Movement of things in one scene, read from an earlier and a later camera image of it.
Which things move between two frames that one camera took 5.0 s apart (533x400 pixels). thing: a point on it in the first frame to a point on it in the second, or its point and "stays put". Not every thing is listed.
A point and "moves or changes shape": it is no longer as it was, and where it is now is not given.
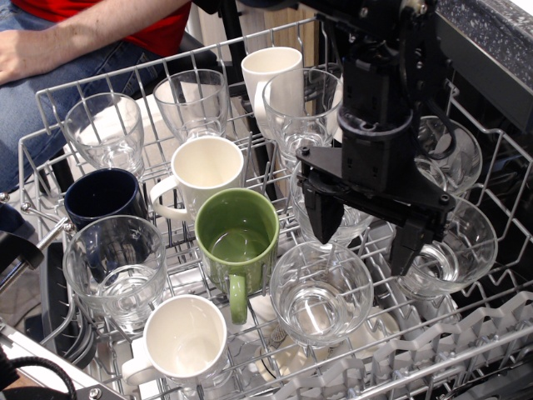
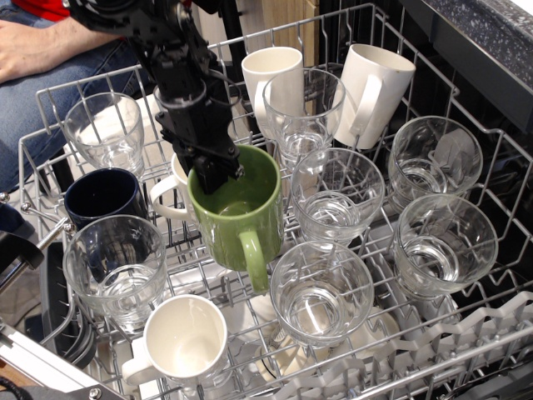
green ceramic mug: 237,233 moves or changes shape
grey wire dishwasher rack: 167,251 stays put
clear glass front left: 115,267 stays put
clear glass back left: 107,129 stays put
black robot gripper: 376,164 to 194,118
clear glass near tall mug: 301,106 stays put
